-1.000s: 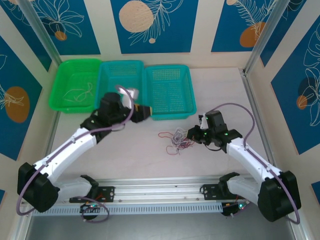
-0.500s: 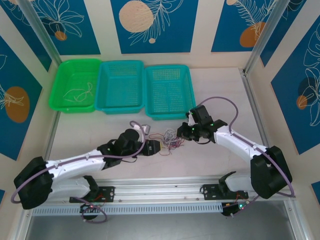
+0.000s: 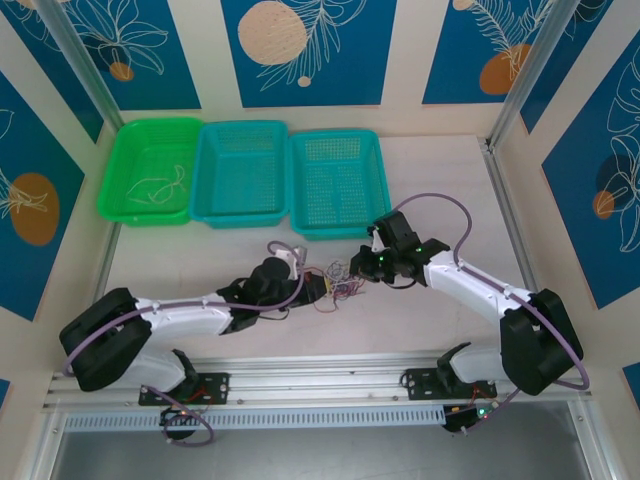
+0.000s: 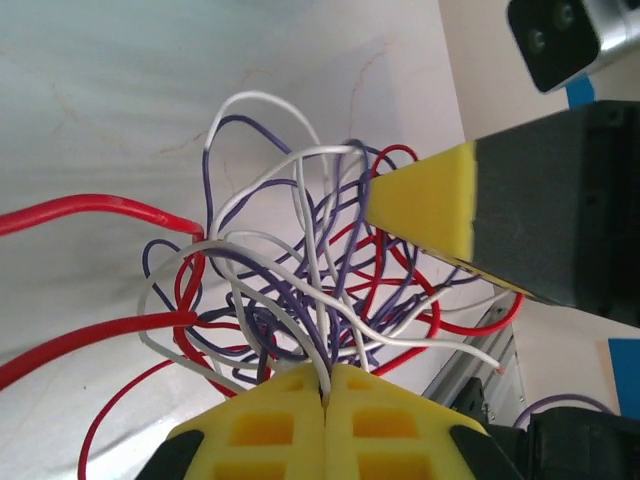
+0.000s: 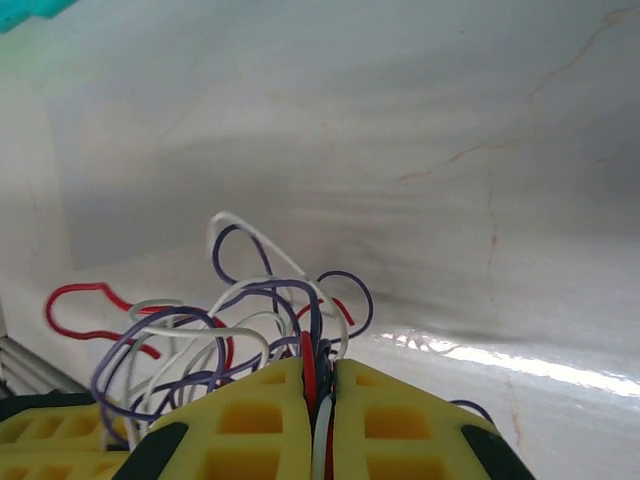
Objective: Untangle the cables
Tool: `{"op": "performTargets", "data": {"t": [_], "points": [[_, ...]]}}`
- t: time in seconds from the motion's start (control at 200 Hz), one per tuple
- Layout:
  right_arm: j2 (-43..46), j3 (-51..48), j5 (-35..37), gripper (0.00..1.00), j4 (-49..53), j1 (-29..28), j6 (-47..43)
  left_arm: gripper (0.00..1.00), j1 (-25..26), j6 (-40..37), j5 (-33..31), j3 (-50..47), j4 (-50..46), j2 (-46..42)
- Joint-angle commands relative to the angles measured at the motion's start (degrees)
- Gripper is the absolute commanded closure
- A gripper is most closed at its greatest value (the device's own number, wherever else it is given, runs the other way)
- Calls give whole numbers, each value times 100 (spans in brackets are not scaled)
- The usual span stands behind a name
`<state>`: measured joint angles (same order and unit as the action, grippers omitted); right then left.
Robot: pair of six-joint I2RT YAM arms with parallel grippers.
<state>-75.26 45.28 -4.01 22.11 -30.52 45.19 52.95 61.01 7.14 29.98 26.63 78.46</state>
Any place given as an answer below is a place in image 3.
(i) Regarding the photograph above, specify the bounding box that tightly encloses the purple thin cable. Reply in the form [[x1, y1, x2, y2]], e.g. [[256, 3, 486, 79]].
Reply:
[[322, 259, 369, 302]]

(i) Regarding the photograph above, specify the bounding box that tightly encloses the purple robot arm cable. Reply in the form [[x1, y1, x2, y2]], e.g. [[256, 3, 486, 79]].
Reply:
[[392, 192, 591, 435], [141, 384, 216, 446], [62, 241, 314, 379]]

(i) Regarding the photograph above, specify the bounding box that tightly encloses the green plastic basket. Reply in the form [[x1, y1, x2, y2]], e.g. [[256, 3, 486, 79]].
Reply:
[[96, 117, 205, 227]]

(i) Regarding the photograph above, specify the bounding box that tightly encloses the grey slotted cable duct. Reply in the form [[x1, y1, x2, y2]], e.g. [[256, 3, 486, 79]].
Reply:
[[63, 405, 447, 432]]

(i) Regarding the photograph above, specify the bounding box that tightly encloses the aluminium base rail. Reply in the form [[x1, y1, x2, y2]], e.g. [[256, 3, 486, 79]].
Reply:
[[42, 353, 592, 412]]

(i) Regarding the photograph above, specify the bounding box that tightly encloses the teal plastic basket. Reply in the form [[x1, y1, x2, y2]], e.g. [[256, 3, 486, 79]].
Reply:
[[188, 119, 291, 231], [287, 129, 394, 242]]

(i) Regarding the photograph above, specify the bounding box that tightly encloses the pale yellow thin cable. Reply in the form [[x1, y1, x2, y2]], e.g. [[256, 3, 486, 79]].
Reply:
[[124, 164, 189, 207]]

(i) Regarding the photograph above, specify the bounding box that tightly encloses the black controller board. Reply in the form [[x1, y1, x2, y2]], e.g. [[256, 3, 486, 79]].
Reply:
[[158, 405, 202, 440], [442, 403, 497, 434]]

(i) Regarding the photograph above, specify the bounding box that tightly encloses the aluminium frame post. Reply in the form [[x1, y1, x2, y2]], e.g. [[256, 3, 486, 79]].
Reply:
[[488, 0, 572, 152], [35, 0, 125, 132]]

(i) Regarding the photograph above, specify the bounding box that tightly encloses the aluminium side rail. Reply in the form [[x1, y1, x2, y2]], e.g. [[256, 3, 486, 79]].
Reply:
[[478, 138, 537, 297]]

